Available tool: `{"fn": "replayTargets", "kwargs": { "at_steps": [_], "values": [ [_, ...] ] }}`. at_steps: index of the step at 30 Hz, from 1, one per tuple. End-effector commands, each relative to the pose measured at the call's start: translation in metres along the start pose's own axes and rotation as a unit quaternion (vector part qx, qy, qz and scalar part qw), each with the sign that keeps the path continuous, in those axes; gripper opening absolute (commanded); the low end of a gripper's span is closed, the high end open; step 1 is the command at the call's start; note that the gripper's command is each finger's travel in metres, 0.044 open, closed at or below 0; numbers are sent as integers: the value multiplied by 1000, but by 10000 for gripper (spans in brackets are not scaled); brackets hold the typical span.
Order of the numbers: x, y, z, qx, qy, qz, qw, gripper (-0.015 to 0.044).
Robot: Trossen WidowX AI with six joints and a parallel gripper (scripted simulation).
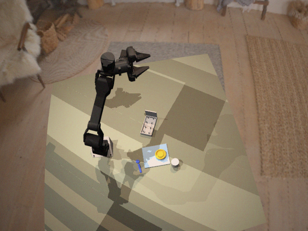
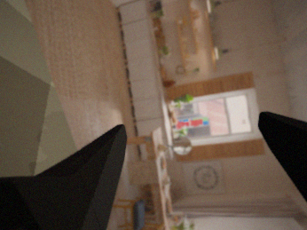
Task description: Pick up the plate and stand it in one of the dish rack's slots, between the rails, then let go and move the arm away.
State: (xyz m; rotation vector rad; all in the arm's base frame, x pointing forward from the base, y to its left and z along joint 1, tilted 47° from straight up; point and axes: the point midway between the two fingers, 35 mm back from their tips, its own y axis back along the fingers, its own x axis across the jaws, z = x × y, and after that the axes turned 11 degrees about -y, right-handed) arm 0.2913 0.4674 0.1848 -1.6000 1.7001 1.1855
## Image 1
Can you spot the grey dish rack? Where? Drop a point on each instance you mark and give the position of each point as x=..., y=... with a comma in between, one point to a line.
x=149, y=123

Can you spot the golden yellow plate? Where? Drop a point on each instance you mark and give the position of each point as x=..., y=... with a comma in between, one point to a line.
x=160, y=154

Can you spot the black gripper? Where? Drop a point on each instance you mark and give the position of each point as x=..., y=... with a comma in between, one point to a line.
x=123, y=66

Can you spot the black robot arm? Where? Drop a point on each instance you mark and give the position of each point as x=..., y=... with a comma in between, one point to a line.
x=103, y=86

